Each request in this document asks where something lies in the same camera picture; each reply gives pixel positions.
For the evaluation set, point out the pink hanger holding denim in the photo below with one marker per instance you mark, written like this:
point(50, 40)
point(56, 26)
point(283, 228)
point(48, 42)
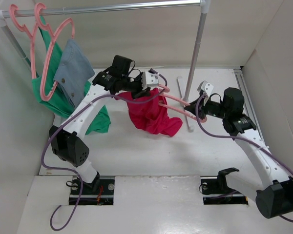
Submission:
point(53, 37)

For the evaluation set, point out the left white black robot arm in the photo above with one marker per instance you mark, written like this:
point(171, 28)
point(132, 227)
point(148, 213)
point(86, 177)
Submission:
point(67, 140)

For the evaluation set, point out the blue denim garment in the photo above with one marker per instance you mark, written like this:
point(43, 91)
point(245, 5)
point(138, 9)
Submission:
point(73, 72)

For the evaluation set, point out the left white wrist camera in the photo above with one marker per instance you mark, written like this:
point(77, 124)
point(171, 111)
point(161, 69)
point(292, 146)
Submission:
point(149, 80)

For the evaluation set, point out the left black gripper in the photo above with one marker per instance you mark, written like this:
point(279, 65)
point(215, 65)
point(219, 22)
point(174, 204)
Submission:
point(145, 92)

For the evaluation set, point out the metal clothes rack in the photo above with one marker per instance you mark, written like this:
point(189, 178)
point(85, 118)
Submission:
point(204, 4)

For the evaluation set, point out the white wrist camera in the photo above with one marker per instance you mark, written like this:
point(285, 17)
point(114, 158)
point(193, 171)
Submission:
point(205, 87)
point(149, 80)

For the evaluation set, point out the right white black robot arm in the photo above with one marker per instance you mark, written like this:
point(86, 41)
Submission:
point(274, 194)

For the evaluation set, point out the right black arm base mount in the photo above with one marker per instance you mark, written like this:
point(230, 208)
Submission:
point(215, 191)

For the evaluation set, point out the green t shirt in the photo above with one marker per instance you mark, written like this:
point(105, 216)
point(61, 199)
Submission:
point(59, 104)

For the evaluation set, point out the aluminium rail right side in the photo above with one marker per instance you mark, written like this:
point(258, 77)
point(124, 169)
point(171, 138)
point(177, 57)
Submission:
point(248, 103)

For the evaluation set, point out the pink plastic hanger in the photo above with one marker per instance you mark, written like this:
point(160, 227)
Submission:
point(171, 102)

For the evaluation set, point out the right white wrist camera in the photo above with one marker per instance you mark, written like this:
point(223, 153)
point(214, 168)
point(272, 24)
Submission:
point(205, 87)

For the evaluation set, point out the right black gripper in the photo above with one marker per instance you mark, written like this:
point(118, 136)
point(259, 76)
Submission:
point(201, 106)

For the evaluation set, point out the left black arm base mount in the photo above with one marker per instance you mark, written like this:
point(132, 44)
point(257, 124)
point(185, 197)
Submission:
point(103, 195)

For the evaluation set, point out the red t shirt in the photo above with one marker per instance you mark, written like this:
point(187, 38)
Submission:
point(153, 118)

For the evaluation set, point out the pink hanger holding green shirt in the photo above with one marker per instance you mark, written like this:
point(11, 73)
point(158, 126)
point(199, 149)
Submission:
point(32, 35)

